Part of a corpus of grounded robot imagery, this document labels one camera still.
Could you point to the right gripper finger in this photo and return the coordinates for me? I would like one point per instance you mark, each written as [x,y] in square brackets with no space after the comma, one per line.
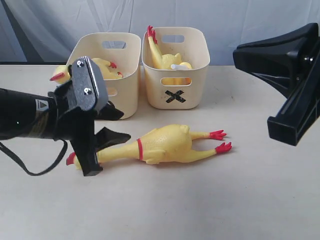
[282,61]

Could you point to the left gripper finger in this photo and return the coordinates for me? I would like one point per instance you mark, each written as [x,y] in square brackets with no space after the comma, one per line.
[106,138]
[109,113]

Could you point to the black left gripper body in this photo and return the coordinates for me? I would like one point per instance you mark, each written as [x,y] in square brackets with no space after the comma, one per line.
[75,122]

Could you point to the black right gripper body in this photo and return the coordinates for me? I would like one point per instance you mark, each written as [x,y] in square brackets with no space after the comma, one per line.
[300,84]

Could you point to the whole rubber chicken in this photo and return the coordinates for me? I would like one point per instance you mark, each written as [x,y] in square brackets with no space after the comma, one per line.
[63,74]
[170,143]

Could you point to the headless rubber chicken body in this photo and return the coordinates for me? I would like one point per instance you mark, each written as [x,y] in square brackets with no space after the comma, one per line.
[160,61]

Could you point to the chicken head with white tube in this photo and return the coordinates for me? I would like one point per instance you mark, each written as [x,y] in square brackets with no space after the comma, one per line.
[178,81]

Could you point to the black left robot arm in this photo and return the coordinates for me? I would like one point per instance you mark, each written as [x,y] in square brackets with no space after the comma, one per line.
[27,115]

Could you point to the cream bin marked X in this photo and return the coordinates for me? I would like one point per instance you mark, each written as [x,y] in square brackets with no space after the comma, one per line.
[191,44]

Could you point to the cream bin marked O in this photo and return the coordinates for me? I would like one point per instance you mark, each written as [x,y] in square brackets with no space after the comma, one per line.
[123,49]

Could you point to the blue-grey backdrop curtain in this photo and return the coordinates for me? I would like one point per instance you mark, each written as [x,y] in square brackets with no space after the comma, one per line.
[38,31]

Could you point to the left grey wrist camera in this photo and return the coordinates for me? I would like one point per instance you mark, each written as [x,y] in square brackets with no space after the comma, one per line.
[88,84]

